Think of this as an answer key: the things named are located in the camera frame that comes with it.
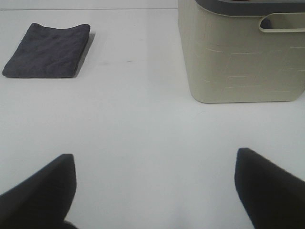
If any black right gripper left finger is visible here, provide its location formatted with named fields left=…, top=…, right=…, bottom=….
left=0, top=154, right=77, bottom=229

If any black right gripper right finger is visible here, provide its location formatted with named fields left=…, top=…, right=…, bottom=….
left=234, top=148, right=305, bottom=229

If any dark grey towel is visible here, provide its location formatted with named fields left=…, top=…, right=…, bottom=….
left=2, top=23, right=91, bottom=79

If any beige plastic basket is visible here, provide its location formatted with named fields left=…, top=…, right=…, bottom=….
left=178, top=0, right=305, bottom=103

